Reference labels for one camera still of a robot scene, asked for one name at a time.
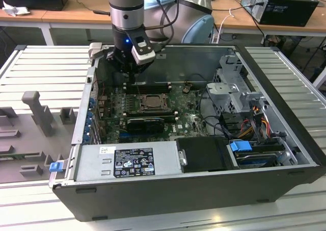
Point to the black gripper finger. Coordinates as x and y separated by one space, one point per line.
132 78

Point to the silver square CPU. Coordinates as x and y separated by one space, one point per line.
154 101

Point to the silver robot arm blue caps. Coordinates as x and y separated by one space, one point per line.
124 1

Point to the black RAM slot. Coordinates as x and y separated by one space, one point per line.
152 89
152 84
150 111
150 115

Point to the CPU socket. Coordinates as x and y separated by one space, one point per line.
140 106

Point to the grey case corner latch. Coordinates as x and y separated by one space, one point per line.
94 51

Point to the black graphics card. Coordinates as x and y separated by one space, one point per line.
145 125

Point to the coin cell battery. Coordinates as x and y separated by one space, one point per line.
186 89

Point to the green motherboard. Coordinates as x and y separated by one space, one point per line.
188 124

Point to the silver shroud latch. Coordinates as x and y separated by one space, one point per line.
183 158

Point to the grey power supply unit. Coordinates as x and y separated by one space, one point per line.
89 164

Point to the grey metal drive cage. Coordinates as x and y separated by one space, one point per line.
229 90

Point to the black plastic shroud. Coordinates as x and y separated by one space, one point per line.
203 152

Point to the crumpled white paper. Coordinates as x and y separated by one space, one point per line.
15 10

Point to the blue case latch tab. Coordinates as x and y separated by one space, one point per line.
55 167

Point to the grey parts rack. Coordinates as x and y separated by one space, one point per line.
30 139

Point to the black open PC case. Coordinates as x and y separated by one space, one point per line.
152 200

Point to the green RAM stick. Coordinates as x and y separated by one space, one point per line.
10 158

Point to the hard disk drive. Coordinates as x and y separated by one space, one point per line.
257 160

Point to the black desktop PC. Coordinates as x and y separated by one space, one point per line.
287 6

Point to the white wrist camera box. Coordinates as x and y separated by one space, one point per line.
144 53

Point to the wooden desk white frame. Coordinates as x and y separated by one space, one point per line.
76 16

